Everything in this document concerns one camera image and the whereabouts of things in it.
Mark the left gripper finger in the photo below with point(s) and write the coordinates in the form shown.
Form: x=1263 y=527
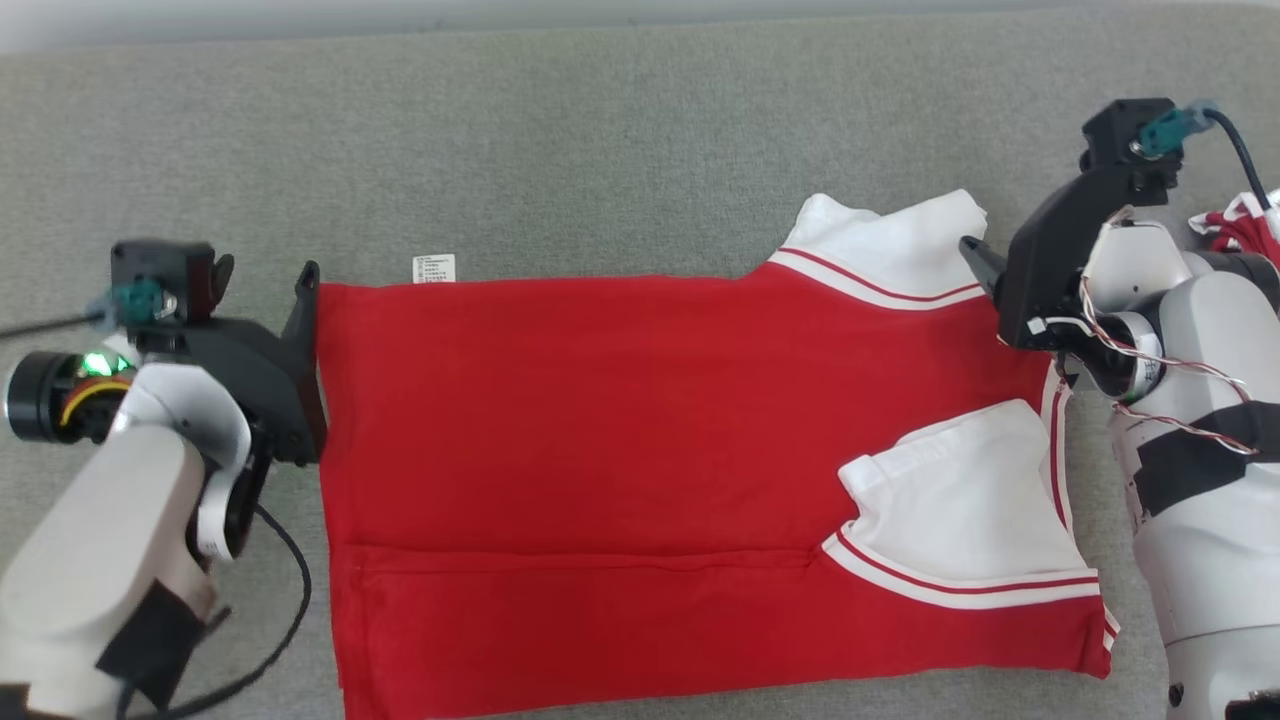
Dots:
x=303 y=315

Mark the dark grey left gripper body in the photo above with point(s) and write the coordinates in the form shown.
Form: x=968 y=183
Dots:
x=260 y=380

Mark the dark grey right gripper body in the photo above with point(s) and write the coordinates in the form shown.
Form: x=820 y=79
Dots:
x=1045 y=270

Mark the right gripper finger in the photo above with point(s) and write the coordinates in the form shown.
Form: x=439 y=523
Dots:
x=988 y=268

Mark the red shorts with white stripe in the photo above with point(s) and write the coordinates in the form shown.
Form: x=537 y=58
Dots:
x=1255 y=235

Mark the red white basketball jersey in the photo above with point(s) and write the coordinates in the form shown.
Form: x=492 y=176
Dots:
x=600 y=420

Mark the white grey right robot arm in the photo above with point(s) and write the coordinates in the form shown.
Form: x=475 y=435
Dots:
x=1220 y=560

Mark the grey fabric sofa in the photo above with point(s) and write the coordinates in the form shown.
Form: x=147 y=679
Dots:
x=600 y=150

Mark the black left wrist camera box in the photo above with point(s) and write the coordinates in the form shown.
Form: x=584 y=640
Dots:
x=170 y=270

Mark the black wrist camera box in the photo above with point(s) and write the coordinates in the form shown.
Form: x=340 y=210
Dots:
x=170 y=270
x=1110 y=130

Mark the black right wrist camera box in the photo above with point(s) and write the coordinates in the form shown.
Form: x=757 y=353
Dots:
x=1110 y=130

